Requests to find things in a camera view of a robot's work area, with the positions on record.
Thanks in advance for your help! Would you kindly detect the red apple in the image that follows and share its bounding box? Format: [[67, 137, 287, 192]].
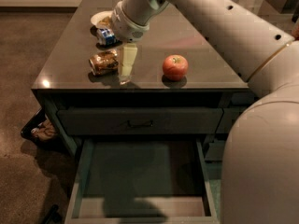
[[163, 55, 189, 81]]

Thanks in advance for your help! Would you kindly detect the white paper bowl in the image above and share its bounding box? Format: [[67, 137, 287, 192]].
[[91, 11, 112, 28]]

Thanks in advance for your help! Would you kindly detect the top right drawer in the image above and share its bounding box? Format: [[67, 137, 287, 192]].
[[216, 106, 245, 133]]

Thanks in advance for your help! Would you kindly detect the blue soda can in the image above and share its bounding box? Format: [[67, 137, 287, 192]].
[[96, 28, 118, 46]]

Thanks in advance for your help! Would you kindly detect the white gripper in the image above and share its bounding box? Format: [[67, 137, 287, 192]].
[[96, 2, 150, 85]]

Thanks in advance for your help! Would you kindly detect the closed top left drawer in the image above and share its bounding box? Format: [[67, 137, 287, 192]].
[[57, 107, 223, 135]]

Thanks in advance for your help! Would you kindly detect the open middle drawer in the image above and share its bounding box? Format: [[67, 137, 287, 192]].
[[64, 140, 220, 224]]

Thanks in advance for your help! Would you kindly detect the black bin with trash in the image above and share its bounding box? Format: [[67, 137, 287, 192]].
[[21, 108, 58, 146]]

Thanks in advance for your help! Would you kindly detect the black object on floor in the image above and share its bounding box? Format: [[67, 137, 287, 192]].
[[40, 204, 62, 224]]

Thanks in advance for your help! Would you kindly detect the middle right drawer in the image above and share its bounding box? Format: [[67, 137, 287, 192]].
[[204, 140, 225, 161]]

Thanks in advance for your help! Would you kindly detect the orange soda can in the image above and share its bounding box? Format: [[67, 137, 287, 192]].
[[89, 49, 119, 76]]

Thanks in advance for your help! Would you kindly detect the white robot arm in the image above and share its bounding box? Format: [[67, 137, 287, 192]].
[[109, 0, 299, 224]]

